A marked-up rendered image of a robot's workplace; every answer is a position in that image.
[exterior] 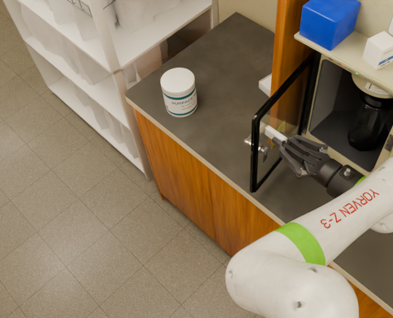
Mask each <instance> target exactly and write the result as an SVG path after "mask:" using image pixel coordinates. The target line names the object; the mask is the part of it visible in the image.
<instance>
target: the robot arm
mask: <svg viewBox="0 0 393 318"><path fill-rule="evenodd" d="M265 135H266V136H268V137H269V138H271V139H272V142H273V143H274V144H275V145H276V146H278V147H280V149H279V156H280V157H281V158H282V159H283V160H284V161H285V162H286V163H287V164H288V166H289V167H290V168H291V169H292V171H294V173H295V175H296V177H297V178H298V179H300V178H301V177H302V176H306V175H307V176H308V177H311V178H313V179H315V180H316V181H317V182H318V183H319V184H320V185H322V186H324V187H325V188H327V190H326V191H327V193H328V194H329V195H330V196H332V197H333V198H334V199H333V200H332V201H330V202H328V203H327V204H325V205H323V206H321V207H319V208H317V209H315V210H313V211H311V212H309V213H307V214H305V215H303V216H301V217H299V218H297V219H295V220H293V221H291V222H289V223H287V224H285V225H283V226H281V227H279V228H277V229H276V230H274V231H272V232H271V233H269V234H267V235H265V236H263V237H262V238H260V239H259V240H256V241H255V242H253V243H252V244H250V245H248V246H246V247H245V248H244V249H242V250H240V251H239V252H237V253H236V254H235V255H234V256H233V257H232V259H231V260H230V262H229V263H228V266H227V269H226V274H225V283H226V288H227V290H228V293H229V295H230V296H231V298H232V300H233V301H234V302H235V303H236V304H237V305H238V306H240V307H241V308H243V309H245V310H247V311H249V312H253V313H255V314H258V315H261V316H263V317H266V318H359V307H358V299H357V297H356V293H355V291H354V289H353V287H352V286H351V285H350V284H349V282H348V281H347V279H346V278H345V277H344V276H343V275H342V274H340V273H338V272H337V271H336V270H334V269H332V268H329V267H327V266H328V265H329V264H330V263H331V262H332V261H333V260H334V259H335V258H336V257H337V256H338V255H340V253H342V251H343V250H344V249H345V248H347V247H348V246H349V245H350V244H351V243H352V242H354V241H355V240H356V239H357V238H358V237H359V236H360V235H362V234H363V233H365V232H366V231H367V230H368V229H369V228H370V229H372V230H374V231H376V232H379V233H391V232H393V156H392V157H390V158H389V159H387V160H386V161H385V162H383V164H381V166H379V168H377V169H376V170H375V171H374V172H372V173H371V174H370V175H369V176H368V177H366V176H365V175H363V174H361V173H360V172H359V171H357V170H355V169H354V168H353V167H351V166H349V165H345V166H343V165H342V164H341V163H339V162H338V161H336V160H335V159H333V158H330V156H329V155H328V154H327V149H328V145H327V144H320V143H317V142H315V141H312V140H310V139H307V138H304V137H303V136H300V135H298V134H294V136H292V137H290V136H287V135H286V134H285V133H283V132H281V131H280V132H277V131H276V130H275V129H273V128H272V127H271V126H267V127H265ZM286 143H287V144H286ZM315 151H316V152H319V153H316V152H315ZM292 158H294V159H295V160H296V161H298V162H299V163H300V164H301V165H302V166H303V167H304V170H303V168H300V166H299V165H298V164H297V162H296V161H294V159H292Z"/></svg>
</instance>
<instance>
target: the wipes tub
mask: <svg viewBox="0 0 393 318"><path fill-rule="evenodd" d="M160 82H161V88H162V92H163V97H164V101H165V106H166V109H167V111H168V113H169V114H170V115H172V116H174V117H187V116H188V115H191V114H192V113H193V112H194V111H195V110H196V109H197V94H196V83H195V78H194V75H193V73H192V72H191V71H189V70H188V69H186V68H173V69H170V70H168V71H167V72H165V73H164V74H163V76H162V77H161V81H160Z"/></svg>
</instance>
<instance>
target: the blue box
mask: <svg viewBox="0 0 393 318"><path fill-rule="evenodd" d="M360 4H361V3H360V2H359V1H357V0H309V2H307V3H306V4H304V5H303V8H302V14H301V16H302V17H301V22H300V31H299V35H301V36H303V37H305V38H307V39H309V40H310V41H312V42H314V43H316V44H317V45H319V46H321V47H323V48H325V49H327V50H329V51H331V50H332V49H334V48H335V47H336V46H337V45H339V44H340V43H341V42H342V41H343V40H344V39H345V38H346V37H348V36H349V35H350V34H351V33H353V31H354V29H355V24H356V20H357V17H358V13H359V9H360Z"/></svg>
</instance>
